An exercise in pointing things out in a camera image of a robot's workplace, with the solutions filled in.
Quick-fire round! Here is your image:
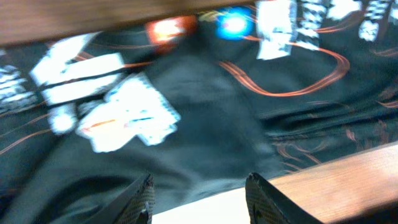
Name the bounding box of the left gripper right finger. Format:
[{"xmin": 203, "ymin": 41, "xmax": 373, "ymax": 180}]
[{"xmin": 245, "ymin": 172, "xmax": 322, "ymax": 224}]

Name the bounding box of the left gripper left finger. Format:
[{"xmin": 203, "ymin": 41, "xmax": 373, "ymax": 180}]
[{"xmin": 84, "ymin": 174, "xmax": 155, "ymax": 224}]

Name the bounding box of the black orange patterned jersey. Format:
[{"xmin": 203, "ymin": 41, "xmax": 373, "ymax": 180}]
[{"xmin": 1, "ymin": 1, "xmax": 397, "ymax": 223}]

